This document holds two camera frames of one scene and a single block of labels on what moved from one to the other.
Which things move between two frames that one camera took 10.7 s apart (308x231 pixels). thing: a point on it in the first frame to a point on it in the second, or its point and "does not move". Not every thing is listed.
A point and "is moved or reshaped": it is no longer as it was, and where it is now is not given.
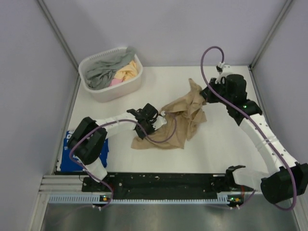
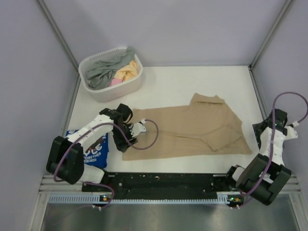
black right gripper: x=208 y=96 to x=258 y=140
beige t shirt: x=182 y=115 is moved or reshaped
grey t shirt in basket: x=101 y=72 does not move
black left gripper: x=152 y=128 to x=121 y=144
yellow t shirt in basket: x=128 y=71 does not move
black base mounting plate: x=158 y=184 does not move
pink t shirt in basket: x=115 y=81 does not move
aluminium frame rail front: x=59 y=184 does not move
